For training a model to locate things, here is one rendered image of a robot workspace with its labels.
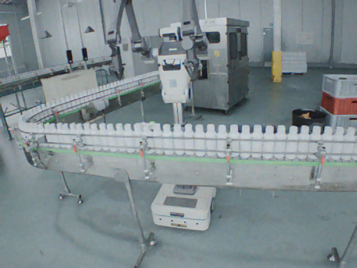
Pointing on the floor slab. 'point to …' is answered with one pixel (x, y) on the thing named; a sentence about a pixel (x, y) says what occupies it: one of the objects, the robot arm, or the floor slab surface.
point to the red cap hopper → (9, 65)
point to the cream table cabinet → (70, 86)
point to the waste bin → (308, 118)
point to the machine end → (222, 64)
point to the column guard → (276, 66)
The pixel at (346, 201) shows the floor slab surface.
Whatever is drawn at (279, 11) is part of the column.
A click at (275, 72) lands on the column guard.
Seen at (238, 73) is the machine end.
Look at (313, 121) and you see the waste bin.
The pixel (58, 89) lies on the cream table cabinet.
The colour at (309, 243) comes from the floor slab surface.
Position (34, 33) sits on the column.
